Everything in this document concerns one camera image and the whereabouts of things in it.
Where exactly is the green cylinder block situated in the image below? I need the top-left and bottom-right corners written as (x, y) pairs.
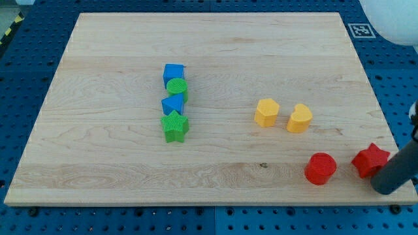
top-left (166, 78), bottom-right (188, 103)

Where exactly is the white fiducial marker tag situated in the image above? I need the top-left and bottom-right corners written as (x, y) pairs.
top-left (348, 23), bottom-right (376, 39)

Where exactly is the blue triangle block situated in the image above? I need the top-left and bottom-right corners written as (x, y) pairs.
top-left (161, 93), bottom-right (184, 116)

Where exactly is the green star block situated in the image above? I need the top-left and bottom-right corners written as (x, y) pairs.
top-left (161, 110), bottom-right (189, 142)

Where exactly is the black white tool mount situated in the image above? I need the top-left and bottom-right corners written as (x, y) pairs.
top-left (408, 101), bottom-right (418, 142)

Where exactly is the wooden board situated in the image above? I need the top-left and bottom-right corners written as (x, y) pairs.
top-left (5, 12), bottom-right (417, 207)

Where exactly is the red cylinder block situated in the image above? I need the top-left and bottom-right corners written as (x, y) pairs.
top-left (304, 152), bottom-right (337, 185)

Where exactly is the blue cube block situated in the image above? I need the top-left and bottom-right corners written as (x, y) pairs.
top-left (163, 63), bottom-right (185, 87)

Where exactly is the red star block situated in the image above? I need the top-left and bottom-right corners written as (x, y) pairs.
top-left (351, 143), bottom-right (391, 178)

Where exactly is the yellow heart block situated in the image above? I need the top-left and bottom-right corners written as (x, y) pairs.
top-left (287, 103), bottom-right (313, 133)

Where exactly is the yellow pentagon block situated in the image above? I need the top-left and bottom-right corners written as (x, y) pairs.
top-left (254, 99), bottom-right (280, 127)

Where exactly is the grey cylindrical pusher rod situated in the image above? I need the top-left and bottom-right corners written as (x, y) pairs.
top-left (370, 140), bottom-right (417, 195)

